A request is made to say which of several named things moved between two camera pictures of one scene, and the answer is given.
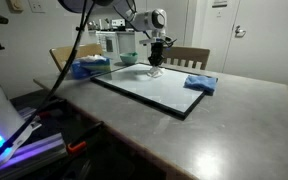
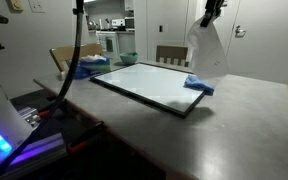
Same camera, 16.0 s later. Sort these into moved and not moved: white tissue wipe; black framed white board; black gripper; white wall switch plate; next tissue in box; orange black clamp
Moved: black gripper; white tissue wipe
Not moved: white wall switch plate; next tissue in box; orange black clamp; black framed white board
